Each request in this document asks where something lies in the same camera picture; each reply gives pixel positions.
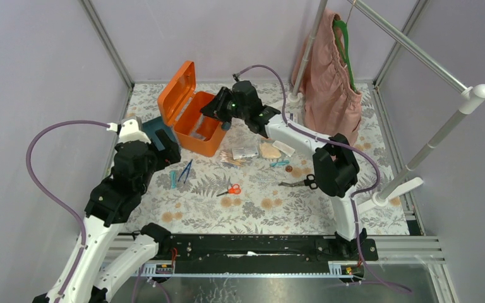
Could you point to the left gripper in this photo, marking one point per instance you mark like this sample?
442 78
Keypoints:
169 148

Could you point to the pink hanging garment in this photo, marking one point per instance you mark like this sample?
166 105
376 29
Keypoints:
330 106

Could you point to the teal small packet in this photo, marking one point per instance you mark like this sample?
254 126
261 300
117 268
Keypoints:
281 163

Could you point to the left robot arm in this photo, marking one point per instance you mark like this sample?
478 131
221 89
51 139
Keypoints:
108 209

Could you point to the orange handled scissors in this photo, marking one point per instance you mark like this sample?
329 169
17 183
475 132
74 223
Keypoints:
233 189

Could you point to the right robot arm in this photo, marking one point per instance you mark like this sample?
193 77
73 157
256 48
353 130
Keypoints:
335 167

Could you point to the white gauze packet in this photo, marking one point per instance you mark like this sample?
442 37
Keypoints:
284 148

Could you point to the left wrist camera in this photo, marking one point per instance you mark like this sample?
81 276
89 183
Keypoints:
131 129

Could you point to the green clothes hanger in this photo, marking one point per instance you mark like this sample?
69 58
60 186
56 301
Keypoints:
342 42

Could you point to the teal small tube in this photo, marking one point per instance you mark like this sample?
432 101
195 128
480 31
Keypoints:
173 179

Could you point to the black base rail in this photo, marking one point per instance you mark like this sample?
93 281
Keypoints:
207 255

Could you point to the black handled scissors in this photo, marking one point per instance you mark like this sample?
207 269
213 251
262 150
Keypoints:
301 182

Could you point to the blue plastic tweezers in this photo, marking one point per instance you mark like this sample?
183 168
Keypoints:
185 173

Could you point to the teal tray insert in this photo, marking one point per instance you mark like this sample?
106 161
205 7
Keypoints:
154 124

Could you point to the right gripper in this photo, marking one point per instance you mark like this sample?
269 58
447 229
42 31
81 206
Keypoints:
215 108

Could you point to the alcohol wipe packets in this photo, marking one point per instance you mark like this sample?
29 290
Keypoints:
245 152

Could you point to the cotton swab bag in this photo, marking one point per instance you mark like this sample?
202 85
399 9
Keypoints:
227 157

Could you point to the white clothes rack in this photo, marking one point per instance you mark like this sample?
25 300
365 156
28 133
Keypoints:
418 102

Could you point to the blue bandage package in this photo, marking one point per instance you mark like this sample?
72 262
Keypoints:
205 127

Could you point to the orange medicine box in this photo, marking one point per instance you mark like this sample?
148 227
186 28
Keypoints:
179 105

